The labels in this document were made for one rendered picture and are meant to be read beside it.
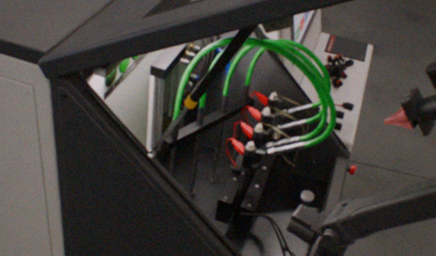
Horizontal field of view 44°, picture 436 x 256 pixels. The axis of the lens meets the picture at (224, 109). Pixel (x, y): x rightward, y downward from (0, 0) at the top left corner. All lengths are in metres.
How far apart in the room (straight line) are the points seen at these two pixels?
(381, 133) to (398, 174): 0.38
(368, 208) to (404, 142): 2.53
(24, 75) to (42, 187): 0.27
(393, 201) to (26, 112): 0.68
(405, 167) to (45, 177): 2.51
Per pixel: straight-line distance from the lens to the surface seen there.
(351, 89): 1.97
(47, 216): 1.25
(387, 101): 3.87
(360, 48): 2.25
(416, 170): 3.35
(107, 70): 1.03
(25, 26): 1.05
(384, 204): 0.99
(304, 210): 1.16
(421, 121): 1.31
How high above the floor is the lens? 1.99
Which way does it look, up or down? 36 degrees down
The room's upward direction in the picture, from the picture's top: 8 degrees clockwise
